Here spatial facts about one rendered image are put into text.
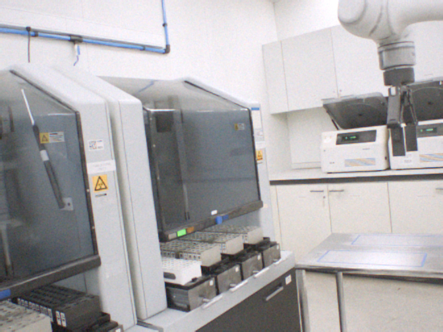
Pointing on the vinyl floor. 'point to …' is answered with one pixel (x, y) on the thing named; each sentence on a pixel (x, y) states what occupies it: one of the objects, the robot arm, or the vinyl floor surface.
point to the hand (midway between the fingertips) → (405, 149)
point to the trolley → (369, 261)
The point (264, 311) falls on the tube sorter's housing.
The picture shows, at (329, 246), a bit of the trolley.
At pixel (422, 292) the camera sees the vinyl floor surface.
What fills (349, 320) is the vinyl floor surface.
